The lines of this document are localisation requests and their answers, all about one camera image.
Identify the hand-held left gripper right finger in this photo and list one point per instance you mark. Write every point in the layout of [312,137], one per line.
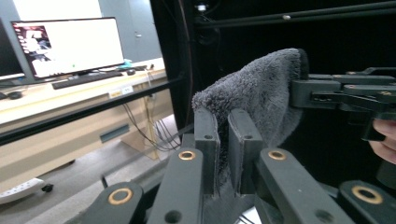
[244,146]

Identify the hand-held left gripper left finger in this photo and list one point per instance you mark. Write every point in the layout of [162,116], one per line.
[205,146]

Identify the dark grey fluffy towel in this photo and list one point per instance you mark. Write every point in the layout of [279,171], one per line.
[258,90]

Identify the black computer mouse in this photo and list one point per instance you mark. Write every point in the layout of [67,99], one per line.
[131,72]
[14,95]

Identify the teal desk item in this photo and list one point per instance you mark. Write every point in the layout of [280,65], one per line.
[126,63]

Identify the black keyboard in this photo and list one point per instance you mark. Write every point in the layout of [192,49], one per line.
[85,80]

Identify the light wooden desk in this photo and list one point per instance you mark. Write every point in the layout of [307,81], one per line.
[46,130]

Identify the lit computer monitor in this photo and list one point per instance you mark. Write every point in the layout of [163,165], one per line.
[77,43]

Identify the white power strip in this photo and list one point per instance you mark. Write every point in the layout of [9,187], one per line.
[21,189]

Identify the dark computer monitor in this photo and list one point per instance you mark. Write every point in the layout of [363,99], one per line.
[7,53]

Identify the black frame crossbar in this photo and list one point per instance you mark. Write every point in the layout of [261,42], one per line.
[93,109]

